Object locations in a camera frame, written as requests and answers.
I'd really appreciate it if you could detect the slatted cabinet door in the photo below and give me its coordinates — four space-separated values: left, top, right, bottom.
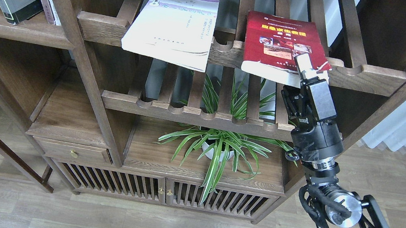
53 158 166 205
165 179 278 220

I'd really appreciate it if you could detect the small wooden drawer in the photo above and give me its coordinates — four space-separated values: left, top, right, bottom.
33 136 111 164

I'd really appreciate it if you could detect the green spider plant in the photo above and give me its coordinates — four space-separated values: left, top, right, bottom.
155 75 293 202

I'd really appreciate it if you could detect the white plant pot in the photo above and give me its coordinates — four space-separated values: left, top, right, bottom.
200 138 236 163

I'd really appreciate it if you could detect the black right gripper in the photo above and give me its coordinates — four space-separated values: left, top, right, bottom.
281 53 344 167

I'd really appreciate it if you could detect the white purple paperback book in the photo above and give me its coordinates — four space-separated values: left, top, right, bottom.
121 0 219 72

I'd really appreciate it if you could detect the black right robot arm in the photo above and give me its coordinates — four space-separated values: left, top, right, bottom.
282 53 389 228

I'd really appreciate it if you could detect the right slatted cabinet door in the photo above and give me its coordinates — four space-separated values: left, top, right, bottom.
165 179 278 220

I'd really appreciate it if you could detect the dark wooden bookshelf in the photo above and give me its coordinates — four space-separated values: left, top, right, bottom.
0 0 406 224

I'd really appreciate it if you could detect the left slatted cabinet door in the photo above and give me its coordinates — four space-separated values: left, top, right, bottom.
53 158 166 205

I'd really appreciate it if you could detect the red paperback book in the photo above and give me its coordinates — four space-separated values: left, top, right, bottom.
240 10 331 88

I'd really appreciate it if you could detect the brass drawer knob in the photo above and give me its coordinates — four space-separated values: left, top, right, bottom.
70 150 79 158

